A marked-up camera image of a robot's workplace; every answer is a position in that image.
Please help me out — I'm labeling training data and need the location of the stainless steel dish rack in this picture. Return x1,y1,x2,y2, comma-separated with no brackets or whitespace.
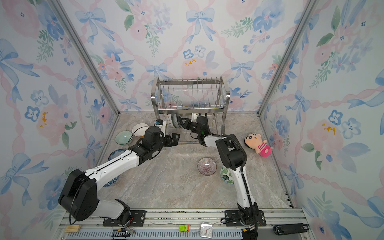
150,77,231,144

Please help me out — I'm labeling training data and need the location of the pale green bowl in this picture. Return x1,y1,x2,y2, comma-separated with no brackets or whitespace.
115,131,133,145

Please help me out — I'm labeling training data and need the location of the wooden block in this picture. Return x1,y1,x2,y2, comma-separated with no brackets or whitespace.
65,225,82,233

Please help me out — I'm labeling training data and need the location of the green white patterned bowl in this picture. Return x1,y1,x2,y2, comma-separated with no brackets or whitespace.
166,114,174,128

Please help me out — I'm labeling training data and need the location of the pink purple glass bowl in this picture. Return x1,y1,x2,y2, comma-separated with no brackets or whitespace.
198,158,217,176

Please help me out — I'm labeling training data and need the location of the small silver alarm clock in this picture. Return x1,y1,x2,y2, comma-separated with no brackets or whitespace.
200,223,213,239

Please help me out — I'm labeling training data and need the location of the blue white patterned bowl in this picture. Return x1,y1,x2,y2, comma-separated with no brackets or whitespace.
108,149,128,163

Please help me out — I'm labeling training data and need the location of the green orange small block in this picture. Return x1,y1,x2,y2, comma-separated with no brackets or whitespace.
179,224,190,233

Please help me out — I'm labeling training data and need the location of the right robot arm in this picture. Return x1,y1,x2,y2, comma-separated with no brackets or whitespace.
177,115,260,226

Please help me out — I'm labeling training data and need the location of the black connector with wires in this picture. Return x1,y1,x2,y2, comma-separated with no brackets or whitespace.
111,229,131,240

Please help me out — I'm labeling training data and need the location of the black stapler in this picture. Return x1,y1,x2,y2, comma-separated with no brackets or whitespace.
273,223,309,236

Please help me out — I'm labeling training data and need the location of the green leaf pattern bowl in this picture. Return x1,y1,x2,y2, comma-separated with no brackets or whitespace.
220,166,234,185

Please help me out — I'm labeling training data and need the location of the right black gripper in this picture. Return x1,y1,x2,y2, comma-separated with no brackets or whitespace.
178,118,202,138

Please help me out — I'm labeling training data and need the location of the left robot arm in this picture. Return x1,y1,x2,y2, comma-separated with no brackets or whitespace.
58,126,180,225

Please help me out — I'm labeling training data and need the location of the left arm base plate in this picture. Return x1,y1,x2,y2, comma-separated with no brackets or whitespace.
103,210,147,227

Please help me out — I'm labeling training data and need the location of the white orange bowl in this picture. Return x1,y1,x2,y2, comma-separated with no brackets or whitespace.
132,123,149,138

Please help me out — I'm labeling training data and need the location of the blue mesh pattern bowl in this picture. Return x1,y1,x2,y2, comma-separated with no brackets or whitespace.
104,176,120,187

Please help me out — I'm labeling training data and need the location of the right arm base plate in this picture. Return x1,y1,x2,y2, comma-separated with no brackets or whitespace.
221,210,267,228

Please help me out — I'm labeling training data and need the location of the plush doll pink shirt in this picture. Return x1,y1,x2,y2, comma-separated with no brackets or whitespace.
245,133,274,158

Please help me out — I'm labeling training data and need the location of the dark blue flower bowl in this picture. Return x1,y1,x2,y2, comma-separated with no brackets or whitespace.
171,114,180,128

